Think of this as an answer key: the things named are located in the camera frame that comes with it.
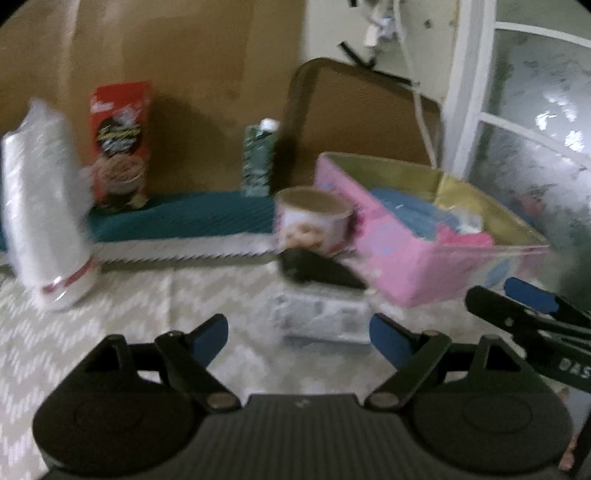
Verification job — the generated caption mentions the pink tin box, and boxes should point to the pink tin box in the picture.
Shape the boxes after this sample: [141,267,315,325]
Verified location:
[315,152,551,308]

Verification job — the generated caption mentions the teal ribbed mat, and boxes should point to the teal ribbed mat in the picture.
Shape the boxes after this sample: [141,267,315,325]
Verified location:
[0,190,279,252]

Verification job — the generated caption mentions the white power adapter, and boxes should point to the white power adapter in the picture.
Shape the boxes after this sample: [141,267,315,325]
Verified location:
[364,0,394,48]

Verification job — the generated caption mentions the white window frame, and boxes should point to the white window frame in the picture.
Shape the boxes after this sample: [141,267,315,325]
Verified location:
[441,0,591,185]

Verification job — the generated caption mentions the black tape strip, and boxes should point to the black tape strip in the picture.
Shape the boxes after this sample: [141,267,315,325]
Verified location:
[373,69,413,87]
[338,41,376,68]

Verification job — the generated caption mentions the stack of white plastic cups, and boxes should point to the stack of white plastic cups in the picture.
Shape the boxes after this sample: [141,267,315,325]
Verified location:
[0,98,100,315]

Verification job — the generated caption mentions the black flat object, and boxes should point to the black flat object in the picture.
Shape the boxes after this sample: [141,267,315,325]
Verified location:
[278,248,370,291]

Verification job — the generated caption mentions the red snack box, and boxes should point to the red snack box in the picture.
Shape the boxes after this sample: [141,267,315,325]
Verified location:
[89,81,154,214]

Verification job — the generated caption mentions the brown cardboard sheet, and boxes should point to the brown cardboard sheet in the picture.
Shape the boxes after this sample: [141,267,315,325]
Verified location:
[0,0,308,195]

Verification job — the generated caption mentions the pink cloth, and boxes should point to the pink cloth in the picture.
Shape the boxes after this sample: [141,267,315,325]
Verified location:
[431,227,494,251]

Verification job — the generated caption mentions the frosted window glass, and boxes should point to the frosted window glass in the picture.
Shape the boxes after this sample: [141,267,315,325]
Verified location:
[471,28,591,296]

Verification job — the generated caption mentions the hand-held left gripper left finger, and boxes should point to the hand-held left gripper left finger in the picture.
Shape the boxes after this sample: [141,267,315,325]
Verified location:
[83,314,242,412]

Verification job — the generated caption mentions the white cable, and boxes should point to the white cable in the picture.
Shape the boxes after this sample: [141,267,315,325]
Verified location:
[393,0,438,168]

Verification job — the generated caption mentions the white printed mug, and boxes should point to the white printed mug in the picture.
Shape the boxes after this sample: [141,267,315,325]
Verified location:
[275,186,357,258]

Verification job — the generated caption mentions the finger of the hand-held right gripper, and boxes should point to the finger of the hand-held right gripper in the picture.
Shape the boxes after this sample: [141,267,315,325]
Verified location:
[503,277,591,324]
[464,285,591,335]

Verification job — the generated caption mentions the clear tissue packet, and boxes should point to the clear tissue packet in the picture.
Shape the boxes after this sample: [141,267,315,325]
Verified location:
[270,287,374,346]

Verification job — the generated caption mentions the green patterned carton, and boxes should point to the green patterned carton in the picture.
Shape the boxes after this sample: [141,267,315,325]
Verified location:
[241,124,276,198]

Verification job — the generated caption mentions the chevron patterned table cloth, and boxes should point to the chevron patterned table cloth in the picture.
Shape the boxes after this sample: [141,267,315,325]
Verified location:
[0,251,591,480]

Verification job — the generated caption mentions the blue cloth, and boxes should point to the blue cloth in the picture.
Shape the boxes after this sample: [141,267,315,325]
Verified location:
[368,186,465,243]

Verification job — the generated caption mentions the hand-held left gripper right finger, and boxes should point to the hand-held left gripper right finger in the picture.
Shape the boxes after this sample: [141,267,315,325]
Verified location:
[365,313,526,411]

